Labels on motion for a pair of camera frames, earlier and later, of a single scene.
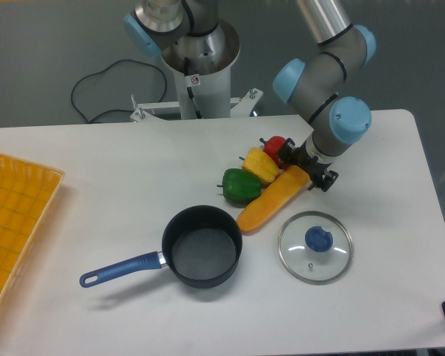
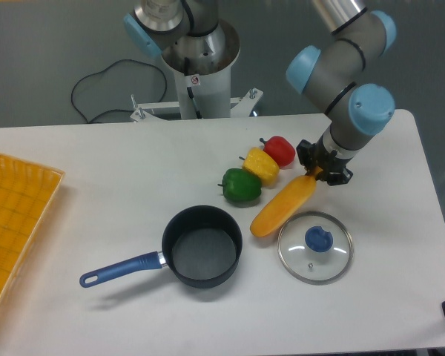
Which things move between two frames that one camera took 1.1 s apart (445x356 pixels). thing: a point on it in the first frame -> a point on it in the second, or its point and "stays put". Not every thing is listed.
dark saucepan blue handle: [202, 247] stays put
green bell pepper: [240, 188] stays put
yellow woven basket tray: [18, 196] stays put
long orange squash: [292, 180] -> [283, 203]
